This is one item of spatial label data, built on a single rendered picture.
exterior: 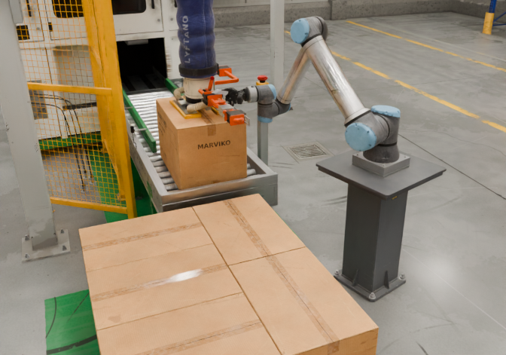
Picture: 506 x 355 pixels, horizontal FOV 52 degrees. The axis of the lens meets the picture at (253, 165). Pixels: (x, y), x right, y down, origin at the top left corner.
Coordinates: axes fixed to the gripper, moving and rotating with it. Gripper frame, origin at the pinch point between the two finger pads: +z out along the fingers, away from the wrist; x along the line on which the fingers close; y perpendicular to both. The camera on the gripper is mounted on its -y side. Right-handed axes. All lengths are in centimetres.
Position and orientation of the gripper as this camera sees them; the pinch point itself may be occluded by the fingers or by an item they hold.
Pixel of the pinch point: (214, 99)
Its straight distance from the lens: 286.4
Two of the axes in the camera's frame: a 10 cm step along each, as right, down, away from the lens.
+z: -9.3, 1.6, -3.4
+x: 0.0, -9.1, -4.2
